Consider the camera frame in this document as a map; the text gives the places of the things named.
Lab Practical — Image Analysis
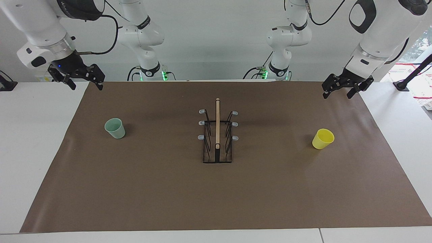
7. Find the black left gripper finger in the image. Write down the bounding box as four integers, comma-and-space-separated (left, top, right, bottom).
348, 83, 367, 99
322, 74, 338, 99

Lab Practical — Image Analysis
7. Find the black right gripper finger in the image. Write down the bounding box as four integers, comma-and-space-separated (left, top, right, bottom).
88, 64, 105, 91
62, 76, 77, 90

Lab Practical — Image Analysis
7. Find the yellow plastic cup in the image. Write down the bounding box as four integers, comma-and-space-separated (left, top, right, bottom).
312, 129, 335, 150

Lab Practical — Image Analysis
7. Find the pale green plastic cup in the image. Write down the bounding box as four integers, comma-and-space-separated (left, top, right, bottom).
104, 118, 126, 139

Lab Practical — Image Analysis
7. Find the black angled stand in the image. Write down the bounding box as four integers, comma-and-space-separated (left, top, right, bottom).
393, 54, 432, 91

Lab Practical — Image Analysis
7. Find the small black stand base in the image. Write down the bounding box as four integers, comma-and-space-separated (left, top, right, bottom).
0, 70, 18, 91

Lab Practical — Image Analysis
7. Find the white red-striped basket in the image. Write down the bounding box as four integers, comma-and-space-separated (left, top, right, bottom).
388, 62, 432, 110

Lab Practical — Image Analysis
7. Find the brown table mat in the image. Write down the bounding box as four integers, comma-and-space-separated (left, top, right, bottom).
20, 81, 432, 233

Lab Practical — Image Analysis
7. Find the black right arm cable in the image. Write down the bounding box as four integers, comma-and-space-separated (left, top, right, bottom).
76, 0, 119, 55

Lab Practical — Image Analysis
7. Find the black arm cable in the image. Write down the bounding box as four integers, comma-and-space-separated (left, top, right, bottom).
305, 0, 345, 26
76, 0, 119, 55

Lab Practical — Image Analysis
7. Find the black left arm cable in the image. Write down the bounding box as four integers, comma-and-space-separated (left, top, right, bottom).
305, 0, 345, 26

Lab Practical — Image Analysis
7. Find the black left base cable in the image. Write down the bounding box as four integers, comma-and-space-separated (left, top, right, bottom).
243, 51, 274, 80

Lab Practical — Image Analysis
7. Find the black wire cup rack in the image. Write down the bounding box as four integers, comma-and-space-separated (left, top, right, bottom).
198, 98, 239, 164

